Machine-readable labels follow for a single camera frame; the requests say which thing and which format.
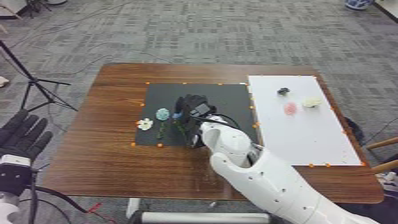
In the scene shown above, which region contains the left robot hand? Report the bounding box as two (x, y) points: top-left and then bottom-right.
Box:
(0, 110), (55, 162)

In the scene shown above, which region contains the blue and white vase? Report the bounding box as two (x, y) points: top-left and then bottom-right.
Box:
(343, 0), (376, 11)

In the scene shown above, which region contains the white flower with stem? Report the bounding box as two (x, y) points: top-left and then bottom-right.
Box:
(135, 118), (156, 132)

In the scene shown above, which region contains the black cable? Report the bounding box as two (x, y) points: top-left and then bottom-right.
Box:
(23, 184), (81, 224)

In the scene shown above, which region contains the black tripod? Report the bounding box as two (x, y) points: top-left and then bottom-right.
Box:
(0, 39), (80, 113)

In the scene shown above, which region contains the pink flower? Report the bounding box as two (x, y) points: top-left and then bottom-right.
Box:
(282, 101), (298, 116)

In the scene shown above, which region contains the pale grey bar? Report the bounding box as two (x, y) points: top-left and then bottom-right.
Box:
(138, 212), (273, 224)

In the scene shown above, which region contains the white sheet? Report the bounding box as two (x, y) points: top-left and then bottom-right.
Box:
(245, 74), (364, 167)

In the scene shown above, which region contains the dark blue flower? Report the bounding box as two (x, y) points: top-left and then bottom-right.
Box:
(170, 112), (188, 138)

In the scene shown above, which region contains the wooden chair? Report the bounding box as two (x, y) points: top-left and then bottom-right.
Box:
(364, 135), (398, 175)

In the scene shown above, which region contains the cream white flower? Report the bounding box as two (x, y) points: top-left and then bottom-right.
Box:
(300, 96), (325, 109)

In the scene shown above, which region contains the light blue flower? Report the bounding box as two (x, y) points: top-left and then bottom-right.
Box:
(154, 107), (172, 139)

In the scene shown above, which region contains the dark mat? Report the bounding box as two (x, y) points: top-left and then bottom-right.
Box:
(133, 83), (261, 147)

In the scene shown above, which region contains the white table leg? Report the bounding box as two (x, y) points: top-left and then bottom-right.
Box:
(124, 197), (142, 220)

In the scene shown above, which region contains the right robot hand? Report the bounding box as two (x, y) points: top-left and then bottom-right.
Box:
(172, 93), (218, 130)

